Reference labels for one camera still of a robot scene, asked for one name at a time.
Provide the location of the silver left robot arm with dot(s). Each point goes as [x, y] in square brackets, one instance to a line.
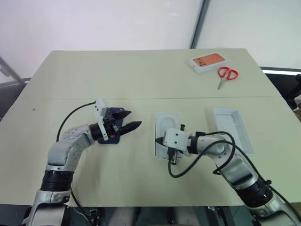
[68, 150]

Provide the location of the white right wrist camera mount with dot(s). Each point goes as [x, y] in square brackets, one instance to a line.
[176, 139]

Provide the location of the grey metal frame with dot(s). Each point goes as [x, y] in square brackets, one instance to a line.
[11, 70]

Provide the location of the white phone box base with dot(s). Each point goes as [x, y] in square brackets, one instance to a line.
[164, 122]

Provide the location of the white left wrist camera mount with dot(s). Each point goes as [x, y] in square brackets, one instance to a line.
[100, 113]

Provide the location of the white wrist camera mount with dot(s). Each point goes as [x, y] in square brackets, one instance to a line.
[100, 113]
[176, 139]

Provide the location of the dark window frame post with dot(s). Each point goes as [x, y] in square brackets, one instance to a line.
[200, 23]

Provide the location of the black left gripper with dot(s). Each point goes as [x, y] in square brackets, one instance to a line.
[113, 126]

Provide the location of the white box with orange phone print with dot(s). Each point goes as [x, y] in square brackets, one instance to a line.
[208, 62]

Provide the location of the white phone box lid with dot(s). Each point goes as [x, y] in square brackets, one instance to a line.
[231, 124]

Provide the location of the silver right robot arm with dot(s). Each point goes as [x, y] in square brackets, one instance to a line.
[235, 169]

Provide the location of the dark blue phone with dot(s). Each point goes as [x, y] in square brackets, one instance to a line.
[119, 121]

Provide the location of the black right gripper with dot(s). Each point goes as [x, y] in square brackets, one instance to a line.
[175, 157]

